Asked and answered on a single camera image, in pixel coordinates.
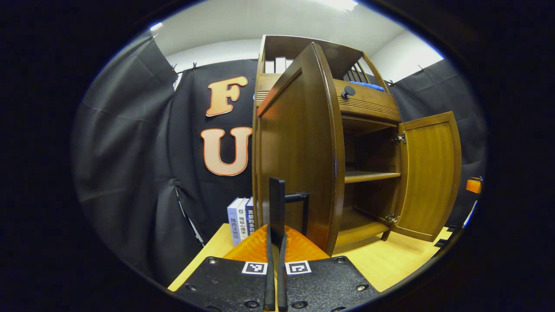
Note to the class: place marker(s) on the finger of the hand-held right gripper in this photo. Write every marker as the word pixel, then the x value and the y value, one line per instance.
pixel 473 185

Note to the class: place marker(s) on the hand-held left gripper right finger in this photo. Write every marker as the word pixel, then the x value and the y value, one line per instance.
pixel 282 290

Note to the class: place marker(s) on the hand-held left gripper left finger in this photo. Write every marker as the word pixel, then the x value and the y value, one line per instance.
pixel 269 290

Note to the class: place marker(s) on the wooden cabinet door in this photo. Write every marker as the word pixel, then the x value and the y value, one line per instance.
pixel 429 173
pixel 299 143

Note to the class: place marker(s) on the wooden double-door shoe cabinet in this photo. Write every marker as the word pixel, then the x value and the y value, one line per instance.
pixel 370 147

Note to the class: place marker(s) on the metal door hinge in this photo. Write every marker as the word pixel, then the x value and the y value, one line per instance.
pixel 399 138
pixel 391 219

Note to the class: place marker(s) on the wooden inner cabinet shelf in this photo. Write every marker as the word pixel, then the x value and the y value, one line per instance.
pixel 368 176

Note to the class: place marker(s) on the wooden cabinet drawer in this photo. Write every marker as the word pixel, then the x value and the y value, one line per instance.
pixel 373 104

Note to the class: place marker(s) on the pale blue book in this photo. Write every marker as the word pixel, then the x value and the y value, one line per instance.
pixel 234 223

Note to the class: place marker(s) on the white book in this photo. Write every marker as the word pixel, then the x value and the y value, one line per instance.
pixel 243 219

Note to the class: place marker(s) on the dark blue book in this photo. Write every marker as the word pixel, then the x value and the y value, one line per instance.
pixel 250 214

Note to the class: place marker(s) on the blue folded towel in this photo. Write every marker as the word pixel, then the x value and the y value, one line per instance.
pixel 368 86

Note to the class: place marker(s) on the black round drawer knob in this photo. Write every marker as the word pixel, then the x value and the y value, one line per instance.
pixel 348 91

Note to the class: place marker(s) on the black backdrop cloth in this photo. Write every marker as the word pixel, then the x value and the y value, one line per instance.
pixel 121 151

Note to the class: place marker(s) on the white binder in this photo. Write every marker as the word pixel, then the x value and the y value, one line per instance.
pixel 280 65
pixel 269 67
pixel 289 63

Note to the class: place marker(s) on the long ceiling light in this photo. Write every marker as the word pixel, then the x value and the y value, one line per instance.
pixel 338 3

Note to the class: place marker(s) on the small ceiling light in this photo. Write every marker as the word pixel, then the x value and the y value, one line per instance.
pixel 156 26

